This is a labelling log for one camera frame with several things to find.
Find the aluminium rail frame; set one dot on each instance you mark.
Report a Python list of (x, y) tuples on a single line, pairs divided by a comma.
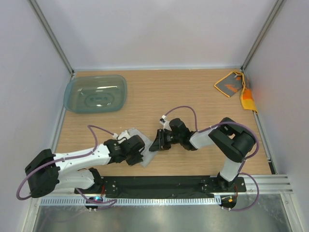
[(264, 192)]

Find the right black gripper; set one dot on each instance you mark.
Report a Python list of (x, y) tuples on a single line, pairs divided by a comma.
[(160, 143)]

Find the white slotted cable duct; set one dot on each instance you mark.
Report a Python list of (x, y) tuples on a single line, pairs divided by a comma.
[(79, 201)]

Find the grey orange towel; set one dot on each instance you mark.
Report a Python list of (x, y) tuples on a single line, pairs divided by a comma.
[(236, 82)]

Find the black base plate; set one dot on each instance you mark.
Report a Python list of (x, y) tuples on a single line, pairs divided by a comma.
[(208, 183)]

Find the teal plastic container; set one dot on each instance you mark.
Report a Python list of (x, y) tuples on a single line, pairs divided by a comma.
[(95, 94)]

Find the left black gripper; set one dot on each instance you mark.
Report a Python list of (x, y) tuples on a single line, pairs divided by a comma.
[(137, 158)]

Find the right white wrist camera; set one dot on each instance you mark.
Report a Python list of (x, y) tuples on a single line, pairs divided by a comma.
[(165, 123)]

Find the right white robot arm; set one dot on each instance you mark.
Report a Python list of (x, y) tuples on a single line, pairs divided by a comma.
[(236, 141)]

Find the grey panda towel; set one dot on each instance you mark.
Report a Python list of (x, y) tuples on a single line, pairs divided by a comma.
[(147, 154)]

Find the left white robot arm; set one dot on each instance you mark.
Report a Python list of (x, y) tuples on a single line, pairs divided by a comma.
[(46, 169)]

